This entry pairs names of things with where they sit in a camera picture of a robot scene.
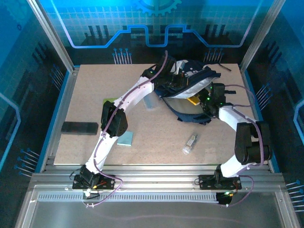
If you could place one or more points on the navy blue backpack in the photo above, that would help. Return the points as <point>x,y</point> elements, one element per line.
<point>199,69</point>

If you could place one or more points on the clear glass cup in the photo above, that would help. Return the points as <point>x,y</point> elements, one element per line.
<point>149,104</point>

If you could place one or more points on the green sticky note pad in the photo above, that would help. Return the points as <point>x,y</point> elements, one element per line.
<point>107,101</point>

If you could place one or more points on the light blue sticky note pad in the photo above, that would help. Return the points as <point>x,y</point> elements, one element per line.
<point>126,140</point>

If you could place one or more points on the black pencil case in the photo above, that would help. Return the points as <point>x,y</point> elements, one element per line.
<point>78,128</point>

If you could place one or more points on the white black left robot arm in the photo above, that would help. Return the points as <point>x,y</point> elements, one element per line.
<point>133,95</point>

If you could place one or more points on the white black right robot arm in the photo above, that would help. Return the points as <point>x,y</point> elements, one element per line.
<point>230,116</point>

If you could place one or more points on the grey metal front panel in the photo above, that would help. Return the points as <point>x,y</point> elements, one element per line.
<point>154,213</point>

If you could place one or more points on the aluminium side rail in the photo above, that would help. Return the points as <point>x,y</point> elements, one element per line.
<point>251,95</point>
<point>67,95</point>

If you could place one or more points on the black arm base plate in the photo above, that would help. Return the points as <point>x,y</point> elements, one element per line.
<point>206,181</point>
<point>107,181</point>

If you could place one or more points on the aluminium frame post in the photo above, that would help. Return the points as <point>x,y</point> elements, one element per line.
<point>261,35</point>
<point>57,40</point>

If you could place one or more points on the aluminium front rail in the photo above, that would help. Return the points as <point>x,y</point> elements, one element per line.
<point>156,178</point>

